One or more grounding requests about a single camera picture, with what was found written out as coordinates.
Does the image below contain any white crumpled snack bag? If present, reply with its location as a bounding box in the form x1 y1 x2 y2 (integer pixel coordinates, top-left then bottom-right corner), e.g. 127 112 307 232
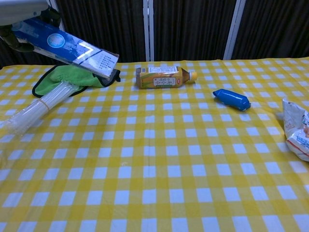
281 98 309 162

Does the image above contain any clear plastic straw bundle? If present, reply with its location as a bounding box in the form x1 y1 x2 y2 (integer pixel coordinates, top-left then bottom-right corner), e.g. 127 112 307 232
4 81 80 136

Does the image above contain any green and grey microfiber cloth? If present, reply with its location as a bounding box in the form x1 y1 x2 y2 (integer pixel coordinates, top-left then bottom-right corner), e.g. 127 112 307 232
32 64 121 99

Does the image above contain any yellow corn tea bottle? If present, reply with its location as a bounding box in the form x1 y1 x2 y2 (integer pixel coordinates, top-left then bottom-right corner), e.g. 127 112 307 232
135 66 198 89

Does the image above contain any blue foil snack packet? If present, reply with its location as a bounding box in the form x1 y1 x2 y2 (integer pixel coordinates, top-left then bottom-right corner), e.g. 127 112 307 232
212 88 252 112

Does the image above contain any dark left robot hand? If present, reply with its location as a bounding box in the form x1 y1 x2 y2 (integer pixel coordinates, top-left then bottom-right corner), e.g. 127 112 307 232
0 7 61 53

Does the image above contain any yellow white checkered tablecloth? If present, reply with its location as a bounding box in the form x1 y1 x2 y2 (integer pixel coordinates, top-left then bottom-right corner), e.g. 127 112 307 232
0 57 309 232

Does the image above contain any blue white toothpaste box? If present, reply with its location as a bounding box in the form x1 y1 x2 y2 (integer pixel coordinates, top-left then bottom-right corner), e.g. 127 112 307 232
11 18 120 80

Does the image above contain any tan rubber band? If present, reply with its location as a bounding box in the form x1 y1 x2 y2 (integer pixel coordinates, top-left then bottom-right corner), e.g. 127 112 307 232
38 98 51 112

